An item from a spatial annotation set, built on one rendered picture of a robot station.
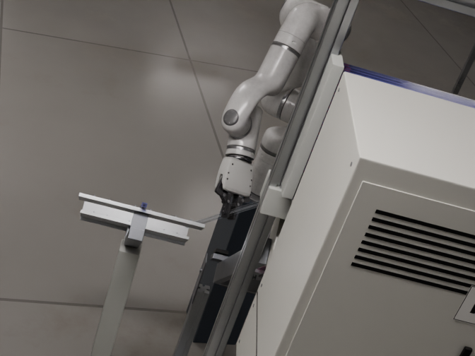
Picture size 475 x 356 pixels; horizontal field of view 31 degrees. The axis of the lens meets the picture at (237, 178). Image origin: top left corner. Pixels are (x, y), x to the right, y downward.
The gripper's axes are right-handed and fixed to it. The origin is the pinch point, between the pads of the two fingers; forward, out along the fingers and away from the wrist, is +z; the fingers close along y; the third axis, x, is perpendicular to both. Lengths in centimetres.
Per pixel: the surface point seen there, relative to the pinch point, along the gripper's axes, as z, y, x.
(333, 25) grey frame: -26, 37, 77
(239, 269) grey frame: 19.6, 20.0, 37.5
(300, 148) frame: -4, 30, 65
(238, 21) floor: -201, -190, -309
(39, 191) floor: -17, -13, -173
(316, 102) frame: -13, 33, 70
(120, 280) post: 24.1, 16.3, -24.7
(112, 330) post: 38, 9, -36
